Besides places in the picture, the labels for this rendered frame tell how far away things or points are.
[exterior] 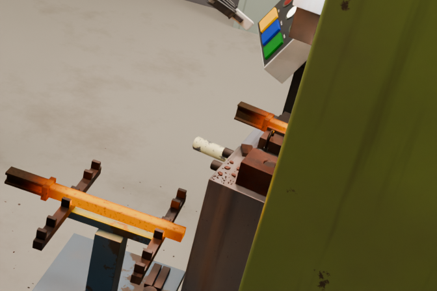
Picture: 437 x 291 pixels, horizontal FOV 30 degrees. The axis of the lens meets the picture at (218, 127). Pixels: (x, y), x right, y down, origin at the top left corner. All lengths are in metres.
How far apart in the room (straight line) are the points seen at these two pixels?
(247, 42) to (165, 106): 1.08
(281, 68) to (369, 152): 1.01
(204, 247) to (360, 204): 0.63
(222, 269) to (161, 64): 2.55
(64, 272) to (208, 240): 0.36
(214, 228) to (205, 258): 0.10
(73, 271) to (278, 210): 0.60
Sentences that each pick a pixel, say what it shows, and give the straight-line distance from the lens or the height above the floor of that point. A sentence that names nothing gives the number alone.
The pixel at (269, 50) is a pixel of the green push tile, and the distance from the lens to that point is 2.50.
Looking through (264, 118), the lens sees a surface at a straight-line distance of 2.08.
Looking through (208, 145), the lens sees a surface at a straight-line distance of 2.63.
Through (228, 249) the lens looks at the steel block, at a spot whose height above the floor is 0.74.
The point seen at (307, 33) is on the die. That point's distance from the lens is 1.90.
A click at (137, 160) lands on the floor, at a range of 3.65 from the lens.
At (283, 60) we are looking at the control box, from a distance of 2.46.
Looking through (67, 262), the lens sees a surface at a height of 0.68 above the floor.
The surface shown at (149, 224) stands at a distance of 1.73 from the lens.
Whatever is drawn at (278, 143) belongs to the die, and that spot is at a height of 0.99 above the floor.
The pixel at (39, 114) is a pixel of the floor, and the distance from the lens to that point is 3.87.
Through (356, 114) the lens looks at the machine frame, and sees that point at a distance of 1.47.
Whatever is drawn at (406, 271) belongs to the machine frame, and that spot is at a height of 1.08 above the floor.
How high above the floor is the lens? 2.00
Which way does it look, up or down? 30 degrees down
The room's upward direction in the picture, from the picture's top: 14 degrees clockwise
